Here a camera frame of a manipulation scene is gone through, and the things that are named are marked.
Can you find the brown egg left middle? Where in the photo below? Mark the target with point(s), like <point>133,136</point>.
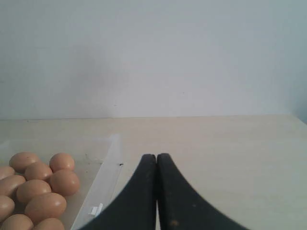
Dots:
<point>7,206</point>

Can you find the brown egg lower middle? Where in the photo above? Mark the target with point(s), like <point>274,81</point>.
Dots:
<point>17,222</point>

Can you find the brown egg far left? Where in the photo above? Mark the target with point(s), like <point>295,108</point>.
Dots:
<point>6,171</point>

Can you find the clear plastic container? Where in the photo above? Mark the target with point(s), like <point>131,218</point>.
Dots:
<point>97,164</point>

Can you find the brown egg centre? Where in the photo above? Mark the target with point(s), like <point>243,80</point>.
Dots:
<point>49,205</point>

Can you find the brown egg placed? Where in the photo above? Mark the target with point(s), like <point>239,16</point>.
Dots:
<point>62,161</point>
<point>38,171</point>
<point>64,182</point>
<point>20,161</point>

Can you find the brown egg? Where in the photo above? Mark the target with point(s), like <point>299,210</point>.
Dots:
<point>9,185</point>
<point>49,224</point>
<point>49,205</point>
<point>31,189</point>
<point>17,222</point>
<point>6,171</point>
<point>7,206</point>

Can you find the brown egg upper middle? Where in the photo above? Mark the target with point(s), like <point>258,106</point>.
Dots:
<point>31,189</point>

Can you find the brown egg front right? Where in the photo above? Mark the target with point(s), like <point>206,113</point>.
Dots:
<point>49,224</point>

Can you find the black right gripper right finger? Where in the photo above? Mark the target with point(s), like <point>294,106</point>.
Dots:
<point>181,207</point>

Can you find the brown egg upper left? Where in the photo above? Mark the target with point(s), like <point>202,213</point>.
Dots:
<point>9,185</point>

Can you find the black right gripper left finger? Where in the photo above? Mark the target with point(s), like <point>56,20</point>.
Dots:
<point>135,206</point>

